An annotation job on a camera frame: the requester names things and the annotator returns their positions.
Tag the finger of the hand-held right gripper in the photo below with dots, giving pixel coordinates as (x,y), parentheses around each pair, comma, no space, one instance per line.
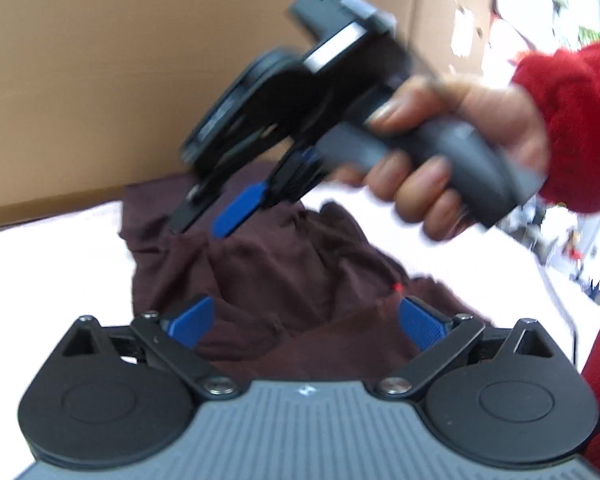
(237,210)
(195,207)

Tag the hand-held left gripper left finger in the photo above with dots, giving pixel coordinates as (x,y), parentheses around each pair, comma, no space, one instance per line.
(192,317)

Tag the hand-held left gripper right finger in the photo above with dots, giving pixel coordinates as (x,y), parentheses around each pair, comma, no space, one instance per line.
(420,322)

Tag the dark brown polo shirt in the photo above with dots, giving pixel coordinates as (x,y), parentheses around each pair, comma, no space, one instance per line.
(290,280)

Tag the person's right hand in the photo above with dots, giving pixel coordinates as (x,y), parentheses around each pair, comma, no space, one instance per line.
(500,115)

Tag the white terry towel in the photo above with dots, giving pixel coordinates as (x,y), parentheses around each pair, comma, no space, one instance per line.
(55,270)

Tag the large cardboard box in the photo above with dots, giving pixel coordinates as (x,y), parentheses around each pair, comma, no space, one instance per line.
(105,85)

